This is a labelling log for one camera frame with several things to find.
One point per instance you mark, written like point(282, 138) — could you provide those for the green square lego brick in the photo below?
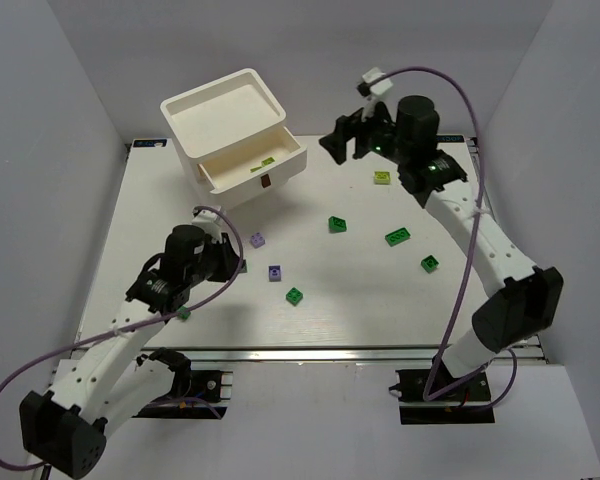
point(294, 296)

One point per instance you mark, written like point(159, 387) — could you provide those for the purple studded lego brick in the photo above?
point(257, 240)

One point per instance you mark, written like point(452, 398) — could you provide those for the purple upside-down lego brick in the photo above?
point(274, 273)

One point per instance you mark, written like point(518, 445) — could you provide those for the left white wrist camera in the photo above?
point(209, 222)

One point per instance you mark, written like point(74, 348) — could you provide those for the small green lego right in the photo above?
point(429, 263)

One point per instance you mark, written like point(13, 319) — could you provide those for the green sloped lego brick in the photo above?
point(336, 225)

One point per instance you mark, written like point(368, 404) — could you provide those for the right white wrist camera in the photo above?
point(374, 88)

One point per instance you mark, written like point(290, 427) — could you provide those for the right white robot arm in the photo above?
point(522, 298)

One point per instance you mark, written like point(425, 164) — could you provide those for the long green lego brick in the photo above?
point(397, 236)

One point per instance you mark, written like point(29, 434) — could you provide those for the small green lego left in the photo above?
point(183, 313)

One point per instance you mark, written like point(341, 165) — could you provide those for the aluminium table front rail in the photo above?
point(358, 355)

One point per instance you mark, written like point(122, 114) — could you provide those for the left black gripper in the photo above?
point(225, 258)

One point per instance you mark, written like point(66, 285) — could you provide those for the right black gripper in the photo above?
point(359, 133)

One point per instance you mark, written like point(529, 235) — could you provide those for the white drawer cabinet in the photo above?
point(218, 117)

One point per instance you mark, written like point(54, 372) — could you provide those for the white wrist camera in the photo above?
point(209, 222)
point(374, 88)

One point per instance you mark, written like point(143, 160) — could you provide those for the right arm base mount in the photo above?
point(469, 404)

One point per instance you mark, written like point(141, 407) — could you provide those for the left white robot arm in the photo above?
point(69, 425)

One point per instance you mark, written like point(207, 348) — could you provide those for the small green lego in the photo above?
point(183, 313)
point(429, 263)

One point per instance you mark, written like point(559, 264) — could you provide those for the white open drawer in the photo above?
point(228, 181)

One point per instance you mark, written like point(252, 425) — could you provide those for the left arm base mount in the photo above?
point(194, 394)

